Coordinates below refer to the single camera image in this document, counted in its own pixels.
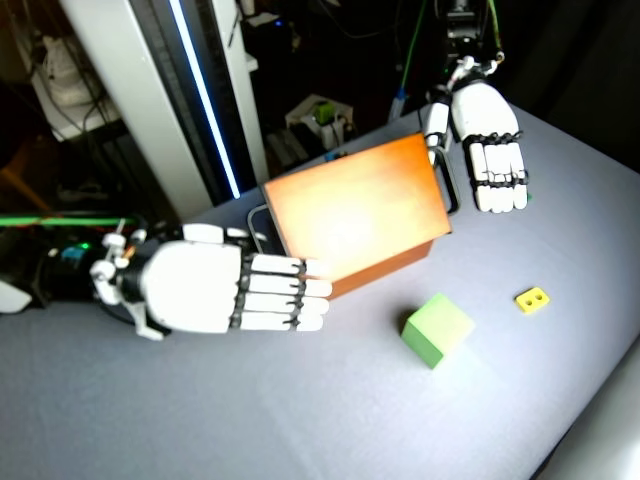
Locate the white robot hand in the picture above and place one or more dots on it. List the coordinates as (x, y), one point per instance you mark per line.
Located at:
(482, 115)
(195, 285)

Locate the orange box with handles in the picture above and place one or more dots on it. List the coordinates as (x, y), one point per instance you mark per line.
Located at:
(350, 210)

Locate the blue and white plug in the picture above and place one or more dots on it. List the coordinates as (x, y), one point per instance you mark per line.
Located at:
(398, 105)

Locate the grey table cloth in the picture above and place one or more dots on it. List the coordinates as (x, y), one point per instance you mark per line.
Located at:
(250, 400)

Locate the white device with green part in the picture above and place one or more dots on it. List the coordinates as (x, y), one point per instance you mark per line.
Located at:
(320, 117)

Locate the yellow block with two holes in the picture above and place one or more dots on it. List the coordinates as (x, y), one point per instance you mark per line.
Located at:
(525, 304)

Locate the white column with light strip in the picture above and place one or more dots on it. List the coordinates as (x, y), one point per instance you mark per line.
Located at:
(130, 100)

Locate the green cube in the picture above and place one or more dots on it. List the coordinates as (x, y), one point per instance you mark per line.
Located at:
(437, 325)

